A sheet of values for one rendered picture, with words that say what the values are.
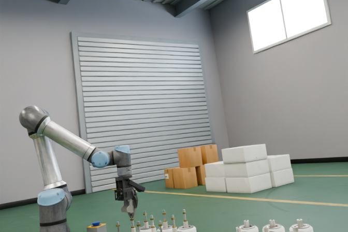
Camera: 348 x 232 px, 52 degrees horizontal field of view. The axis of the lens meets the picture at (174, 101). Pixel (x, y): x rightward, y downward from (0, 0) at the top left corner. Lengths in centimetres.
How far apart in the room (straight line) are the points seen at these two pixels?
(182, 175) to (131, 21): 386
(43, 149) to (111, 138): 524
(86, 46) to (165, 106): 210
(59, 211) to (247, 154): 300
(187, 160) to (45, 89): 296
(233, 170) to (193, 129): 372
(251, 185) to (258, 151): 42
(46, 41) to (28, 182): 257
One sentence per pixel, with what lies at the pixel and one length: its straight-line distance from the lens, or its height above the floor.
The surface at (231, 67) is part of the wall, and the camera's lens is 869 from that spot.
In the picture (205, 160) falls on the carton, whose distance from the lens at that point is 584.
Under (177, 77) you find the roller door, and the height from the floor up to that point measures 218.
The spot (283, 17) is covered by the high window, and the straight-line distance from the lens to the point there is 770.
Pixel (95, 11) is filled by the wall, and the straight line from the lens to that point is 774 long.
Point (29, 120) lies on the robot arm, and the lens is 177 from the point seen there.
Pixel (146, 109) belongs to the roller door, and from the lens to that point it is 754.
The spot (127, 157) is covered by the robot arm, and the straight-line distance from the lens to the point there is 183.
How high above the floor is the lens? 66
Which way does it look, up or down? 7 degrees up
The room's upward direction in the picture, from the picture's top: 7 degrees counter-clockwise
